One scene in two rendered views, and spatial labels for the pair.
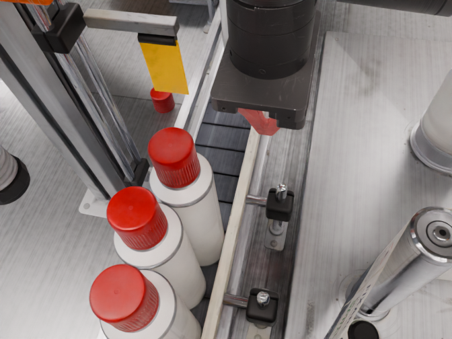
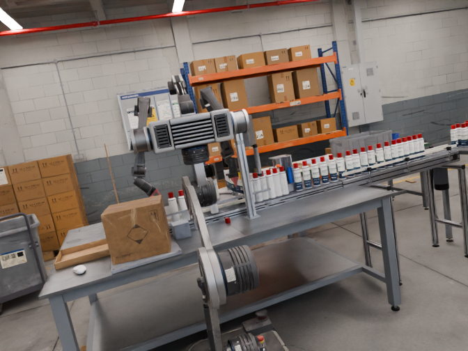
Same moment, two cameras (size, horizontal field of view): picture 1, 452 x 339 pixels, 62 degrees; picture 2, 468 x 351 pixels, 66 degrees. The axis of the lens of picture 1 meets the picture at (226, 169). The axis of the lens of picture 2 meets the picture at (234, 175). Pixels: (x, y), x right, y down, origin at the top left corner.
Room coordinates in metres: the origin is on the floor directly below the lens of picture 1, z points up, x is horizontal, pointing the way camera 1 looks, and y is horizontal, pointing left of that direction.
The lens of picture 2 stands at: (1.69, 1.92, 1.47)
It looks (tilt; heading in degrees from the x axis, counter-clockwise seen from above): 9 degrees down; 233
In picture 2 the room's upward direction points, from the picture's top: 10 degrees counter-clockwise
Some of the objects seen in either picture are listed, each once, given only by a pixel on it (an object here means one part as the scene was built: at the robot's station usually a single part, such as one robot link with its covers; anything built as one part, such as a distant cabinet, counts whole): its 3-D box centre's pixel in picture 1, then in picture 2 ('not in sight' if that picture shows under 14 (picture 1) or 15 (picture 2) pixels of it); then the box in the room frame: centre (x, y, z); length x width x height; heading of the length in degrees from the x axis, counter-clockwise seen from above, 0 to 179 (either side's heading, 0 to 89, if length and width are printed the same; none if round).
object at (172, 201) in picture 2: not in sight; (173, 207); (0.67, -0.14, 0.98); 0.05 x 0.05 x 0.20
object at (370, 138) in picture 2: not in sight; (361, 144); (-2.09, -0.52, 0.91); 0.60 x 0.40 x 0.22; 159
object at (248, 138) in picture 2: not in sight; (243, 131); (0.19, 0.12, 1.38); 0.17 x 0.10 x 0.19; 36
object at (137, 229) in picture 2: not in sight; (138, 228); (0.99, 0.06, 0.99); 0.30 x 0.24 x 0.27; 151
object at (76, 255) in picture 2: not in sight; (84, 252); (1.21, -0.32, 0.85); 0.30 x 0.26 x 0.04; 161
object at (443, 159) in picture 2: not in sight; (404, 212); (-1.06, 0.46, 0.47); 1.17 x 0.38 x 0.94; 161
